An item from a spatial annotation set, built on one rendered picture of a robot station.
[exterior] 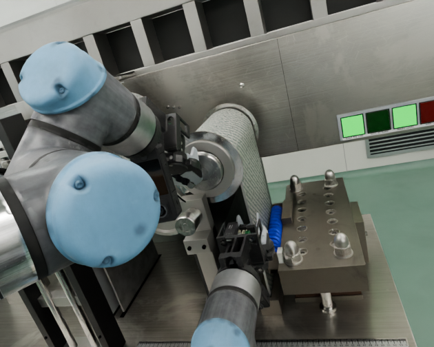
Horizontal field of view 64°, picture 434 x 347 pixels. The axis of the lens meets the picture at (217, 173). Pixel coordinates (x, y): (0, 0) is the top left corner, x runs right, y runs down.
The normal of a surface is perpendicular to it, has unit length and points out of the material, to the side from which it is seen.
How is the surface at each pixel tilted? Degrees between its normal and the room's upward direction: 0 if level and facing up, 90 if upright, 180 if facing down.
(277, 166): 90
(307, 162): 90
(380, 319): 0
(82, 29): 90
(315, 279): 90
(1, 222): 65
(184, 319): 0
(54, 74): 50
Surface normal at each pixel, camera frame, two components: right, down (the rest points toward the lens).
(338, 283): -0.22, 0.39
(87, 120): 0.68, 0.11
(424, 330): -0.26, -0.91
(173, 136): -0.32, -0.28
